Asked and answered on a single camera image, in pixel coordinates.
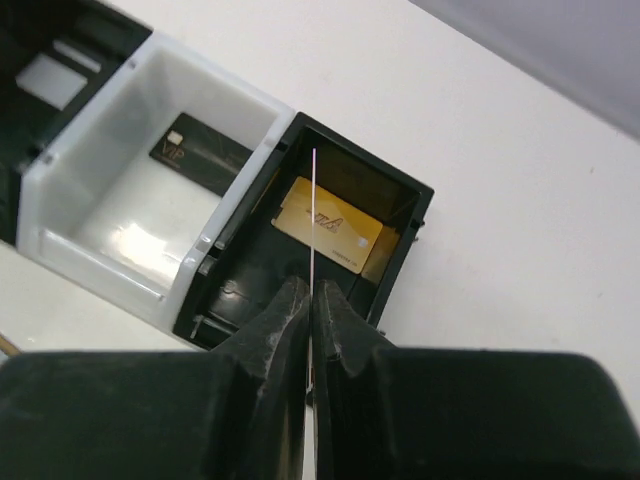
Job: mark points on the gold card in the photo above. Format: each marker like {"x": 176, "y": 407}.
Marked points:
{"x": 312, "y": 220}
{"x": 343, "y": 233}

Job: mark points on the black card in tray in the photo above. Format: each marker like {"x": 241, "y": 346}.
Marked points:
{"x": 201, "y": 154}

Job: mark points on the silver card in tray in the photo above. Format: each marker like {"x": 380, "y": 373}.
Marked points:
{"x": 50, "y": 81}

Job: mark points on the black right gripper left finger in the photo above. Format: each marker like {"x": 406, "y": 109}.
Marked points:
{"x": 235, "y": 412}

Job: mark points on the black white card sorting tray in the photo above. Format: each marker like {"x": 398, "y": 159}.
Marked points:
{"x": 81, "y": 196}

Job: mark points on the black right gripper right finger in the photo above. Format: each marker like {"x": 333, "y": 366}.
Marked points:
{"x": 389, "y": 412}

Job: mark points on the gold card in tray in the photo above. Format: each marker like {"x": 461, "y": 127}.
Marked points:
{"x": 343, "y": 233}

